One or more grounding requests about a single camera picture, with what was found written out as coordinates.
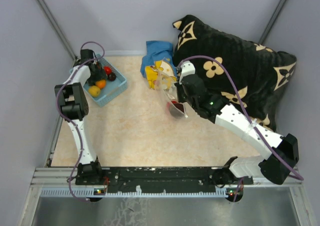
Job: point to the black floral pillow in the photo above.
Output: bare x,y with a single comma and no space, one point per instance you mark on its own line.
248,74

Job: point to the green orange toy mango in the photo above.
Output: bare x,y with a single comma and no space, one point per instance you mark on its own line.
101,83

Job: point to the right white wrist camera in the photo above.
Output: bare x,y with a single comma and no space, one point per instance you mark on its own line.
185,69

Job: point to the left metal corner post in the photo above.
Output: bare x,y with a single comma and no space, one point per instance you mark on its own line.
56,27

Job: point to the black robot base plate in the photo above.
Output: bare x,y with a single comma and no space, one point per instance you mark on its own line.
166,179

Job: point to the blue yellow pikachu cloth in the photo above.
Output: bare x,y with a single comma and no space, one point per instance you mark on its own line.
158,58

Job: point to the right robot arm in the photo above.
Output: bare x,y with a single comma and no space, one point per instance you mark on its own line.
277,153

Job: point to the dark purple toy fruit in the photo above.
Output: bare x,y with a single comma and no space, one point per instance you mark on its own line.
111,76

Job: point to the dark maroon toy plum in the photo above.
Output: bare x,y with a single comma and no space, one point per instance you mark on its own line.
181,111

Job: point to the right metal corner post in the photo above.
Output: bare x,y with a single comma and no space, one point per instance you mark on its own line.
276,13

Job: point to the red toy apple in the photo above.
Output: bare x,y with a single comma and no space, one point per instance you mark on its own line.
171,107

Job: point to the blue plastic basket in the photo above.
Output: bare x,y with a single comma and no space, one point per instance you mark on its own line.
112,88

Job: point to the metal corner post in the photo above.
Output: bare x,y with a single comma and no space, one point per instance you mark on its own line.
56,27
276,13

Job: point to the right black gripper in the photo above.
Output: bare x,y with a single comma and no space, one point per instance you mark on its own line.
179,86

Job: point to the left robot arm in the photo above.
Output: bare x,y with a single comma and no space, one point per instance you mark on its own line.
72,106

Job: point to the clear dotted zip top bag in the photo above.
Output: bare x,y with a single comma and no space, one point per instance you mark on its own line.
167,93

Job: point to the aluminium frame rail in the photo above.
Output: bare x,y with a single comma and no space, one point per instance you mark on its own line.
54,181

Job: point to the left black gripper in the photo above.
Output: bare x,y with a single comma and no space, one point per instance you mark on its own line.
101,74

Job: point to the yellow toy lemon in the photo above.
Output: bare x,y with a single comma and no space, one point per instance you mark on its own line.
94,91

